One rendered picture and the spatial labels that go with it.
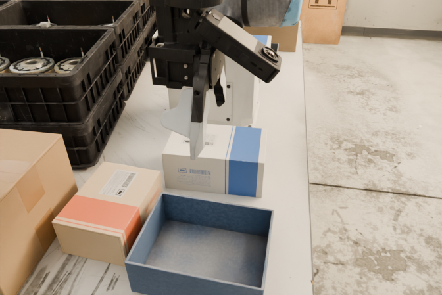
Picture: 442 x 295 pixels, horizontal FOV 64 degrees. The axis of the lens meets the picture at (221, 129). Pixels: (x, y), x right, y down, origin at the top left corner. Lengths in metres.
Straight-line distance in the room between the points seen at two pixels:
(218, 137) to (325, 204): 1.11
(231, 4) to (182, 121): 0.54
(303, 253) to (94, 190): 0.38
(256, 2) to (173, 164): 0.46
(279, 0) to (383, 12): 3.21
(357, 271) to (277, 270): 0.96
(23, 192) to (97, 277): 0.18
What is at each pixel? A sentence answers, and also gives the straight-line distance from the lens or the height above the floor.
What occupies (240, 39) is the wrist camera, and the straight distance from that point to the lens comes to 0.44.
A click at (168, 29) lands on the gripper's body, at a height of 1.07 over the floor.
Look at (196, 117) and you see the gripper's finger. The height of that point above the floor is 0.98.
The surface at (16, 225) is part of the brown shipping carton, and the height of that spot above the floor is 0.80.
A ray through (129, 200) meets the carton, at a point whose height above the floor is 0.77.
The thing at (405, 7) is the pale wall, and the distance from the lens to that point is 4.13.
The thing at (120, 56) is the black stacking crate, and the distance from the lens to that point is 1.04.
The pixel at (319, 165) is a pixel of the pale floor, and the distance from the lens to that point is 1.98.
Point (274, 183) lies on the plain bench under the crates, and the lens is 0.76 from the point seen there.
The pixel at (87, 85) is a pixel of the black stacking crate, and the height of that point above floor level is 0.87.
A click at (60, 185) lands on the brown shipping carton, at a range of 0.69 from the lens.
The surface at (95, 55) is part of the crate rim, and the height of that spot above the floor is 0.92.
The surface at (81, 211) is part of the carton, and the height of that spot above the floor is 0.77.
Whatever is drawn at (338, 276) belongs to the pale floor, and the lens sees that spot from 1.52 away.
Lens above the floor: 1.20
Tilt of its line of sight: 33 degrees down
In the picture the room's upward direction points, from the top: straight up
